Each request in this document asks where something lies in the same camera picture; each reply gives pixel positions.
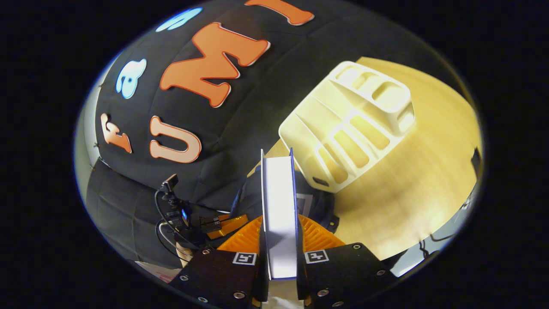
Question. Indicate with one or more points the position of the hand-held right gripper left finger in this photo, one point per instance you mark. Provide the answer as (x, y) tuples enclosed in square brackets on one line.
[(218, 274)]

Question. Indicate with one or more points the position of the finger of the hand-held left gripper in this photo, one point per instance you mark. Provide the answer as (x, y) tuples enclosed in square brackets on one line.
[(214, 219), (227, 227)]

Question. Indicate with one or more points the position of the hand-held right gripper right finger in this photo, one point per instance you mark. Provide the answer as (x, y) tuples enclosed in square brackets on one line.
[(343, 274)]

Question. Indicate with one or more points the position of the dark blue book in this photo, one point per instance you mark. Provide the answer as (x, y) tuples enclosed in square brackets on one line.
[(279, 214)]

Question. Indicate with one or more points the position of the grey and white book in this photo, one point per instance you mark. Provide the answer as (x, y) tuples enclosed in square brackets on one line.
[(305, 204)]

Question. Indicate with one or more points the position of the white bookshelf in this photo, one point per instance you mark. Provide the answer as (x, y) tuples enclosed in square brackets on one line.
[(313, 124)]

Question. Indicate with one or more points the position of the person's light clothing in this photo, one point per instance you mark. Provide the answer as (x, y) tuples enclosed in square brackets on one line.
[(161, 271)]

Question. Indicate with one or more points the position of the black backdrop cloth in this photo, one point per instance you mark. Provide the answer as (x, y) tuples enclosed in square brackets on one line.
[(257, 107)]

